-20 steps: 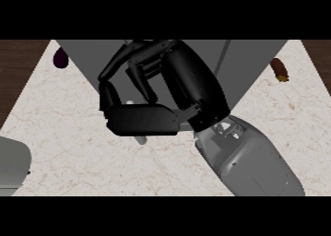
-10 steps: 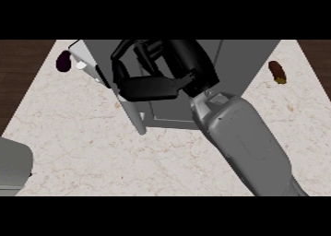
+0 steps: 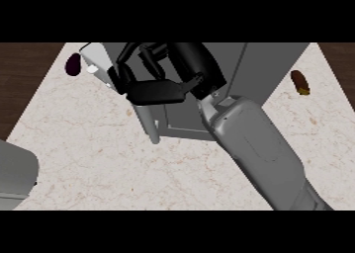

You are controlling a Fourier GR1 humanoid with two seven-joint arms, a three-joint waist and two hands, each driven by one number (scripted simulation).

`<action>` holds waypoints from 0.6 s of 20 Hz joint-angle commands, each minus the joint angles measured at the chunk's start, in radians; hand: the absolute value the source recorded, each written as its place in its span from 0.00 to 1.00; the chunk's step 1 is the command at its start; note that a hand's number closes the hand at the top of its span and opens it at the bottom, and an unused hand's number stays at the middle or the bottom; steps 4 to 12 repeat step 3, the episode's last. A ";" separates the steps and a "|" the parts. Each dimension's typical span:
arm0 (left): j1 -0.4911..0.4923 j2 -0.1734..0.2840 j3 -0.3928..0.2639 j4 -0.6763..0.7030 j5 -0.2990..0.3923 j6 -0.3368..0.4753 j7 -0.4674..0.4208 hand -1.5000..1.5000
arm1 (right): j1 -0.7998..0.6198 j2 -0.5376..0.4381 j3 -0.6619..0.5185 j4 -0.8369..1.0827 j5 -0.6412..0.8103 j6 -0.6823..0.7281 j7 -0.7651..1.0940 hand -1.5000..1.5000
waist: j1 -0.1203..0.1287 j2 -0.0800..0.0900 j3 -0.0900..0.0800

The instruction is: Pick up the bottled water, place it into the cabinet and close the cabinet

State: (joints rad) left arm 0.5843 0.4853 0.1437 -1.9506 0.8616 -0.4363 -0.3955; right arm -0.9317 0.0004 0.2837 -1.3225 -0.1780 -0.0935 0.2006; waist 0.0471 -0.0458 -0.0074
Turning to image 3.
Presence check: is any pale grey cabinet door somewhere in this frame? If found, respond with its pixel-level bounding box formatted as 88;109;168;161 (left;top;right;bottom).
76;42;162;145

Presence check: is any dark purple eggplant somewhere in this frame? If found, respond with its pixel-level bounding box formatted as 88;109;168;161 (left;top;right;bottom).
62;52;82;77

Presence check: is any brown oblong vegetable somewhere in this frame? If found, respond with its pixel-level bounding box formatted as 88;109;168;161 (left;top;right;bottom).
289;69;310;97

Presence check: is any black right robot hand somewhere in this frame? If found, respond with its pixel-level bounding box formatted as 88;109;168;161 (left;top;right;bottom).
105;42;229;107

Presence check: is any dark grey cabinet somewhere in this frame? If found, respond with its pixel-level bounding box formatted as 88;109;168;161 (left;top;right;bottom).
102;42;310;142

